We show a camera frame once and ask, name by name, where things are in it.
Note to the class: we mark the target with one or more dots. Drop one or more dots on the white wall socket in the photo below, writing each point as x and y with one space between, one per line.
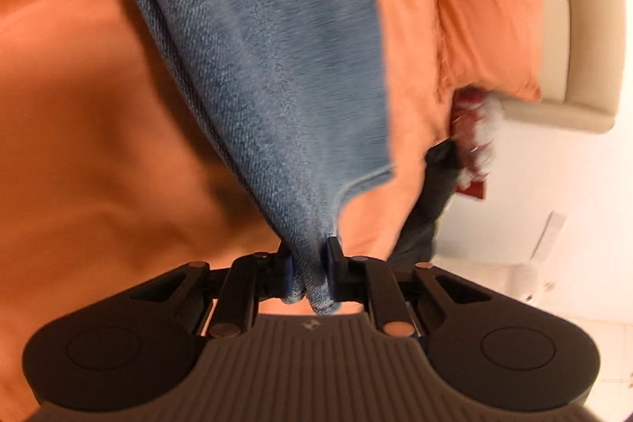
550 235

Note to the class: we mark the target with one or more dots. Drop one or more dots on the dark cloth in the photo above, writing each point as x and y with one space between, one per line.
430 209

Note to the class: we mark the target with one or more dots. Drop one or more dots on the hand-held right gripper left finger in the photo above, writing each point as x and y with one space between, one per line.
287 274

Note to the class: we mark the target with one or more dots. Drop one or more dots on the beige padded headboard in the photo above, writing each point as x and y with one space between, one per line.
588 31

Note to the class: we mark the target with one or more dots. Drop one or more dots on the red flat object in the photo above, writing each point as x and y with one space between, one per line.
472 191

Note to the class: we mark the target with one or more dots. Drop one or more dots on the blue denim pants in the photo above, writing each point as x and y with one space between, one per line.
267 71

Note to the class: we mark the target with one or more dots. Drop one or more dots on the orange bed sheet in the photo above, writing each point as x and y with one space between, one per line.
74 130

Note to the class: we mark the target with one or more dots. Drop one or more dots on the red and white plush toy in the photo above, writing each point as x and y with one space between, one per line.
477 130

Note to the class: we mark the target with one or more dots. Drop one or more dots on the orange embroidered pillow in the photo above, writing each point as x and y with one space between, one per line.
487 6

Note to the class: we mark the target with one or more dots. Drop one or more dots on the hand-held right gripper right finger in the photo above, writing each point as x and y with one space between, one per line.
328 274

